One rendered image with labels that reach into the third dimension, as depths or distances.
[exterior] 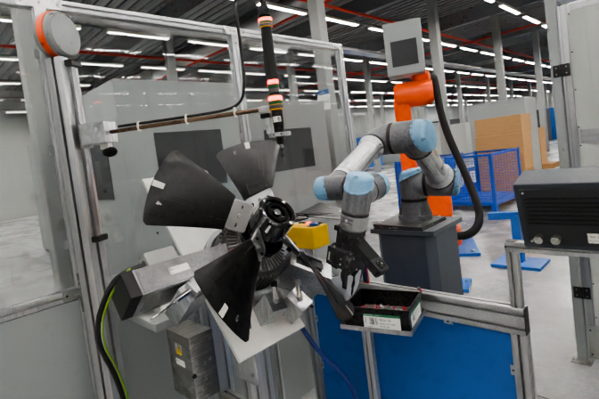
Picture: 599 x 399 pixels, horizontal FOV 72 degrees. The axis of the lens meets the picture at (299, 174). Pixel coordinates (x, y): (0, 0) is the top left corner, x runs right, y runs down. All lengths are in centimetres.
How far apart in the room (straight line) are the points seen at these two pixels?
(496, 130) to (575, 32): 659
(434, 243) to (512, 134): 741
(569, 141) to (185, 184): 215
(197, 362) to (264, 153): 72
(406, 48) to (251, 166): 403
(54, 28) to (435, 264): 165
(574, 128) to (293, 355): 197
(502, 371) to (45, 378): 150
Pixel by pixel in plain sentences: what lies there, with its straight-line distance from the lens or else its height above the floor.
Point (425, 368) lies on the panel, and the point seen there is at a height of 58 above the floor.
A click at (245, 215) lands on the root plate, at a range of 123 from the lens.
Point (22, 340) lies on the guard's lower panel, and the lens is 175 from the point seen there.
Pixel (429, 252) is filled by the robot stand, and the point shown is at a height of 91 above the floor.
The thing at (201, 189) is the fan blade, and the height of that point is 132.
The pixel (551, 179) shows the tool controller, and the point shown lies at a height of 123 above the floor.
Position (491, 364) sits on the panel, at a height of 66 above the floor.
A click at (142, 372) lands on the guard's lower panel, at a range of 194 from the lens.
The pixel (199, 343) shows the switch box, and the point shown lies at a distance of 149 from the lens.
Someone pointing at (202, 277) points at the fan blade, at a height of 113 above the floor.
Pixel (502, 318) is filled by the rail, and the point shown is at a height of 82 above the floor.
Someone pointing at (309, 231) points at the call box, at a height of 106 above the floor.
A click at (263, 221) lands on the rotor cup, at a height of 121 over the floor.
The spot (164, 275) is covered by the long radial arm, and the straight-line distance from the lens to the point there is 116.
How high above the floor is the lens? 138
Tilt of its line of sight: 3 degrees down
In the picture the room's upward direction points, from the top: 7 degrees counter-clockwise
